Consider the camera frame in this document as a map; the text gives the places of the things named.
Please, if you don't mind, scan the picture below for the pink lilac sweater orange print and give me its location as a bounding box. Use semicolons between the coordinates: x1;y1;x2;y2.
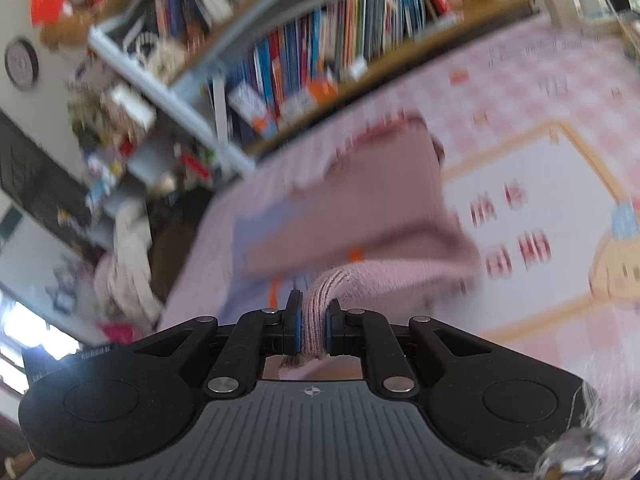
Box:
226;110;488;382

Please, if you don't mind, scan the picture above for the round wall clock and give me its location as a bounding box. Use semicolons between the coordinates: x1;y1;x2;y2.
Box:
4;36;40;92

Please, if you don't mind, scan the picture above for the fuzzy white sleeve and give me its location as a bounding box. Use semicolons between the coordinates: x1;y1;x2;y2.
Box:
500;384;640;480

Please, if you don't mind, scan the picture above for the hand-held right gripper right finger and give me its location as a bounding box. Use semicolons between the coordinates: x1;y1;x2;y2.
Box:
325;299;505;400

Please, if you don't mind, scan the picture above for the row of books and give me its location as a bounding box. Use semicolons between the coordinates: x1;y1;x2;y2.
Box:
150;0;481;136

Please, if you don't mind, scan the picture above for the pale cloth pile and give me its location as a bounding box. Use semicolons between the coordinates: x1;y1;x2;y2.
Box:
94;199;163;322

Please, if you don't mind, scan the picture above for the brown plush toy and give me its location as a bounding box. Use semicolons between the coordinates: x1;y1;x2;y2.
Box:
30;0;117;47

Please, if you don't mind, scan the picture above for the wooden bookshelf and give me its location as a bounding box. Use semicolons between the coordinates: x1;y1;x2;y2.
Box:
87;0;551;177

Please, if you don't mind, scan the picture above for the orange white box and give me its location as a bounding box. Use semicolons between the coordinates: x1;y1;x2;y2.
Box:
280;77;339;121

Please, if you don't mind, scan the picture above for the blue white box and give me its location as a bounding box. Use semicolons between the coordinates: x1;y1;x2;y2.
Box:
227;82;279;139

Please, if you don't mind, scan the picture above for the pink checked printed desk mat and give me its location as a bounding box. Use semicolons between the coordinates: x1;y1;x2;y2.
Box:
156;10;640;411

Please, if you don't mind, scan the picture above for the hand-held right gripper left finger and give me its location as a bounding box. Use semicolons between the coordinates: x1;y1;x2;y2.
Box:
127;289;305;400

